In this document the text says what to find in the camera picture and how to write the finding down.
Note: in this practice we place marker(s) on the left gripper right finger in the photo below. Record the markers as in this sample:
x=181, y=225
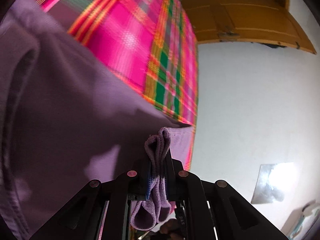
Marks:
x=187, y=187

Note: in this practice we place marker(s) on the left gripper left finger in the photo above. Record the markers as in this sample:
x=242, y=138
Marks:
x=130, y=186

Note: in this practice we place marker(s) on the purple fleece garment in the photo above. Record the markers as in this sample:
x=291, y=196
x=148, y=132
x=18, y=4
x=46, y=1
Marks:
x=65, y=120

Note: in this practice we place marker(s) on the person's right hand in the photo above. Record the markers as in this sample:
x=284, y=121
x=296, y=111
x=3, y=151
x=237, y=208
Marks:
x=169, y=228

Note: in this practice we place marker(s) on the pink plaid tablecloth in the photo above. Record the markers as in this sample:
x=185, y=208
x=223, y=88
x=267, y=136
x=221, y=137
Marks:
x=149, y=45

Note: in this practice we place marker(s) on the wooden door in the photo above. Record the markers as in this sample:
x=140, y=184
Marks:
x=258, y=21

